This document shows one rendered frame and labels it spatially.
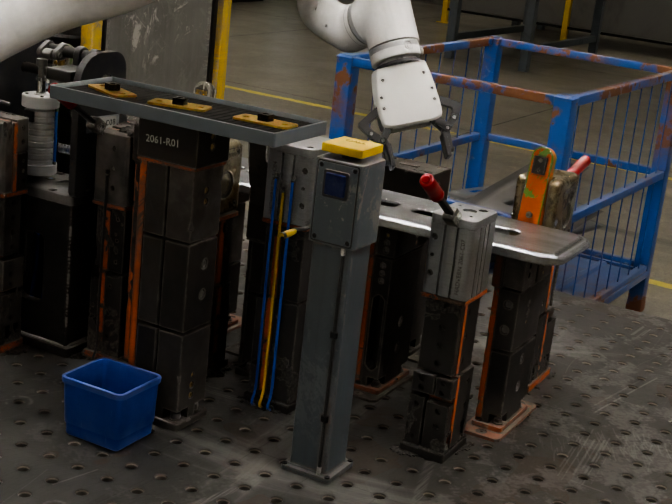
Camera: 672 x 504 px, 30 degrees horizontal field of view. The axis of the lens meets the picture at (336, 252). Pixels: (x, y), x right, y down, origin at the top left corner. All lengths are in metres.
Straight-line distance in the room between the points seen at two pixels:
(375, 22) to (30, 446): 0.84
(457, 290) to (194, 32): 4.06
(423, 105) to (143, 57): 3.49
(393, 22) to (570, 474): 0.75
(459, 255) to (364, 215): 0.18
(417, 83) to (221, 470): 0.69
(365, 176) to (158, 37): 3.96
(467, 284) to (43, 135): 0.74
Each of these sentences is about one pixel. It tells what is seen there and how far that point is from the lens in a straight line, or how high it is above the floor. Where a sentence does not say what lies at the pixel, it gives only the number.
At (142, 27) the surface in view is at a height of 0.80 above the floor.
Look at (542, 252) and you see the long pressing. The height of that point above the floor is 1.00.
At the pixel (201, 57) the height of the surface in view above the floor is 0.64.
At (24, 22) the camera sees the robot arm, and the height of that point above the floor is 1.25.
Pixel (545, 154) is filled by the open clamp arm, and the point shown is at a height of 1.10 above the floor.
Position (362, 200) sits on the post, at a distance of 1.59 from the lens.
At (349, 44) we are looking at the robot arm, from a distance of 2.08.
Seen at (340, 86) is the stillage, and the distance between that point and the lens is 4.03.
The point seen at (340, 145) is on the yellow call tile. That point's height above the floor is 1.16.
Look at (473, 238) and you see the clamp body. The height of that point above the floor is 1.04.
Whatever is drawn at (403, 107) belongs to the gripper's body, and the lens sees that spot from 2.00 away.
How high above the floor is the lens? 1.48
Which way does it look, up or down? 17 degrees down
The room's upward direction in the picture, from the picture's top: 6 degrees clockwise
